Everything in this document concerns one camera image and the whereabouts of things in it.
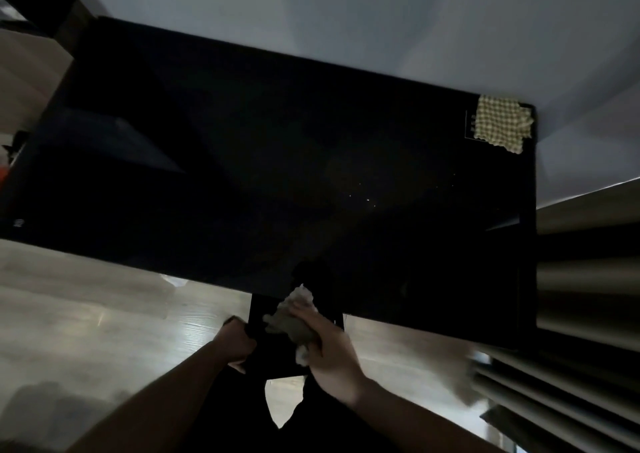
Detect person's right hand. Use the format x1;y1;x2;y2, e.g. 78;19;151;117
285;301;374;409

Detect person's left hand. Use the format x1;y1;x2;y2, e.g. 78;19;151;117
213;316;259;375

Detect grey white cleaning cloth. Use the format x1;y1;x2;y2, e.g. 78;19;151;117
262;284;321;367

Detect black television stand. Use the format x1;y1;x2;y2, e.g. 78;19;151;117
248;293;346;381

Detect person's left forearm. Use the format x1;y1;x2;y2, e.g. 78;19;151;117
65;340;236;453

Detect person's right forearm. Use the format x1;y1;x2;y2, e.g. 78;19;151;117
350;377;507;453

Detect person's black clothing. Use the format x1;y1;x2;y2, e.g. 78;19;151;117
175;367;401;453

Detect black flat screen television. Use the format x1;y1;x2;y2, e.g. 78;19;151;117
0;16;539;351

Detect yellow checked cloth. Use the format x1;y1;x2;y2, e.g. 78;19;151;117
472;94;535;155

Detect grey slatted window blind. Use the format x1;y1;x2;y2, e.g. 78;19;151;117
470;178;640;453

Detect dark wooden furniture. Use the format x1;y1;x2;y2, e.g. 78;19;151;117
0;0;97;55

